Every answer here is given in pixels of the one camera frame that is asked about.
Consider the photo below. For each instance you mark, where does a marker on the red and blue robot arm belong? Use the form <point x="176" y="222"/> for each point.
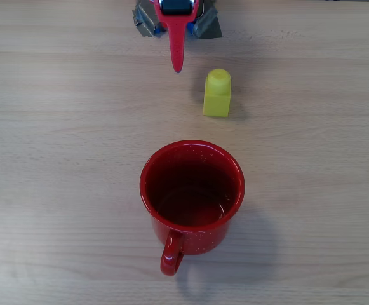
<point x="189" y="28"/>

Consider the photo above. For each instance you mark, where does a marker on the yellow-green toy block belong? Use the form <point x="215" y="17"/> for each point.
<point x="216" y="98"/>

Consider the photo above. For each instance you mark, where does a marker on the crumpled grey duct tape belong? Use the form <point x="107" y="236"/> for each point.
<point x="144" y="19"/>

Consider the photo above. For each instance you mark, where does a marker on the blue gripper, black servo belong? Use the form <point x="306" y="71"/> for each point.
<point x="175" y="23"/>

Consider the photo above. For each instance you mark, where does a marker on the red enamel mug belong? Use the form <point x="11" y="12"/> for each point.
<point x="192" y="190"/>

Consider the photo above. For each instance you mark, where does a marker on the flat grey duct tape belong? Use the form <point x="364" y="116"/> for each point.
<point x="208" y="27"/>

